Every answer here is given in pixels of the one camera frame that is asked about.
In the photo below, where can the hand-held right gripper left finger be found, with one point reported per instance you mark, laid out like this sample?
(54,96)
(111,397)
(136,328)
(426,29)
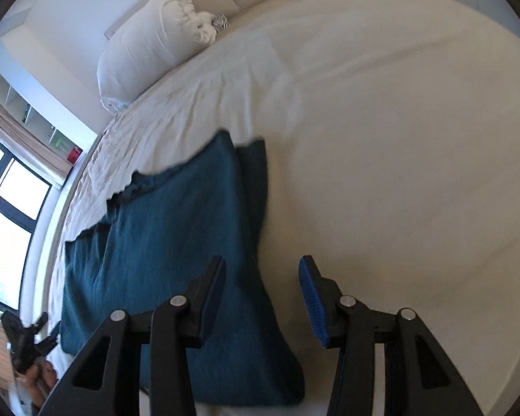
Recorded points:
(214,294)

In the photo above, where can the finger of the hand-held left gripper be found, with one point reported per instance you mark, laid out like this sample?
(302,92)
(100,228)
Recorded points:
(50,340)
(40,325)

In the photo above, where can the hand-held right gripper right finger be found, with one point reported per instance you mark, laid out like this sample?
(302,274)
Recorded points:
(312,303)

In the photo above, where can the dark teal sweater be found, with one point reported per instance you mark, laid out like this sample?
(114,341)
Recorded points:
(164,242)

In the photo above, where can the person's left hand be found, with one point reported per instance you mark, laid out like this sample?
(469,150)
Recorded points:
(41,379)

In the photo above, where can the black framed window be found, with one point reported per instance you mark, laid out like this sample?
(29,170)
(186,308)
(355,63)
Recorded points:
(8,208)

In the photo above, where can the red box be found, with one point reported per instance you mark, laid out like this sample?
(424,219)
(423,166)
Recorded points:
(74,156)

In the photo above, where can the bed with cream sheet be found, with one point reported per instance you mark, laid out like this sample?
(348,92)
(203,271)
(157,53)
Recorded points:
(372,138)

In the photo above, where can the beige curtain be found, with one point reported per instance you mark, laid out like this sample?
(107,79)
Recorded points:
(21,138)

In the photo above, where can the white open shelf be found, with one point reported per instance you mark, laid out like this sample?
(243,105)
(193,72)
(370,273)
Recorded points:
(21,108)

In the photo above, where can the white pillow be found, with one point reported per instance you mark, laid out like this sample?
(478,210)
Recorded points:
(151,47)

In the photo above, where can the black white striped cloth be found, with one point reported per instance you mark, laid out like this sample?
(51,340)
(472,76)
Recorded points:
(221,21)

